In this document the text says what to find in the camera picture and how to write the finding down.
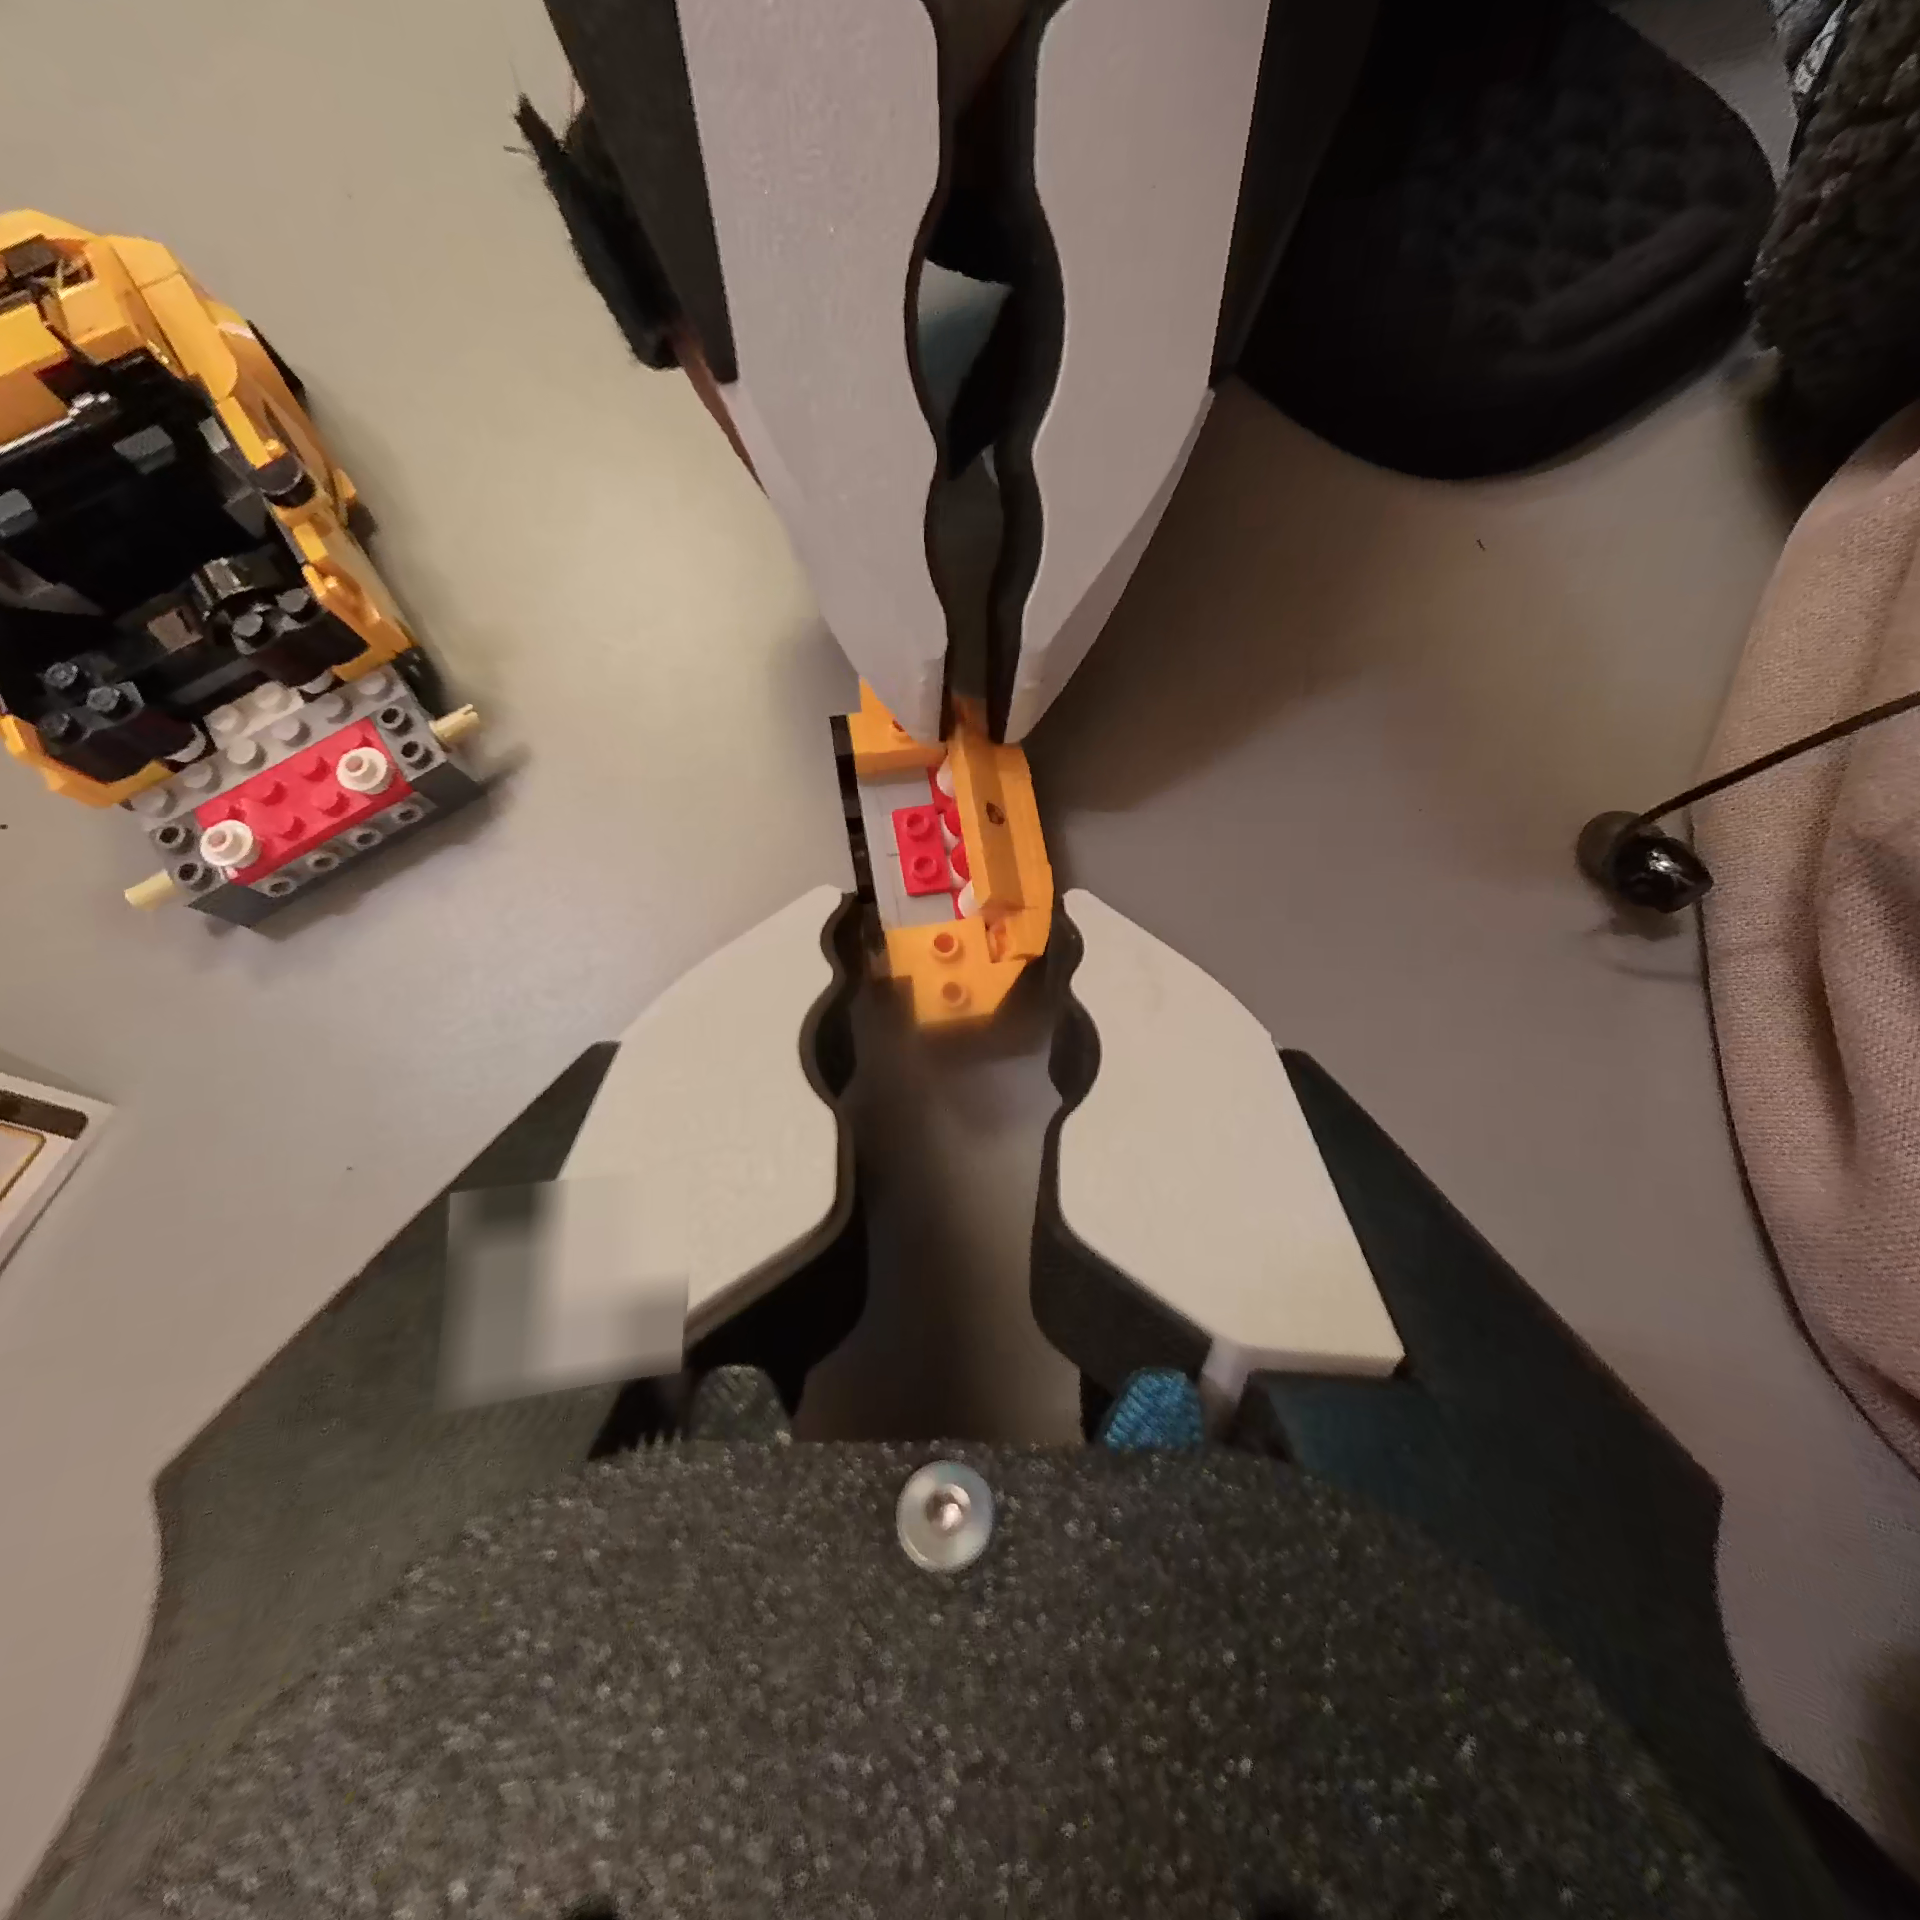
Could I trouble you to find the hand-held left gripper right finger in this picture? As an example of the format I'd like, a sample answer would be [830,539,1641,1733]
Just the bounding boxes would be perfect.
[1030,888,1409,1390]

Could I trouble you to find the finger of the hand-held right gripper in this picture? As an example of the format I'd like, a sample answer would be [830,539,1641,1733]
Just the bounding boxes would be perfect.
[681,0,986,740]
[984,0,1273,746]

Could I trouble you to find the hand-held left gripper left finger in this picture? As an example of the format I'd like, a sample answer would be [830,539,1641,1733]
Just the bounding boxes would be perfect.
[557,884,876,1326]

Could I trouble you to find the grey plate lego subassembly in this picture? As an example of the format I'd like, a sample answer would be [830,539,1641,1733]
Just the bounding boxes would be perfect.
[830,674,1044,1033]

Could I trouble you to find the yellow lego car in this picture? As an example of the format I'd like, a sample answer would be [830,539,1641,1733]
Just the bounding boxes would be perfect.
[0,211,489,933]

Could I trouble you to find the black armrest pad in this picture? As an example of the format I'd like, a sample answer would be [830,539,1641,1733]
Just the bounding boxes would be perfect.
[1216,0,1776,482]

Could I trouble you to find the beige hooded sweatshirt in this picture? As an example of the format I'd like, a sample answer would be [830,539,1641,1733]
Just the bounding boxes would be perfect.
[1691,435,1920,1473]

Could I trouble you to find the dark fleece jacket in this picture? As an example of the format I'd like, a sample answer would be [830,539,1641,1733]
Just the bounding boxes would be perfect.
[1747,0,1920,453]

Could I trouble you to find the black wired earphone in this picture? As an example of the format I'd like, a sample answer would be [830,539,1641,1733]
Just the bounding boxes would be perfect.
[1577,693,1920,914]

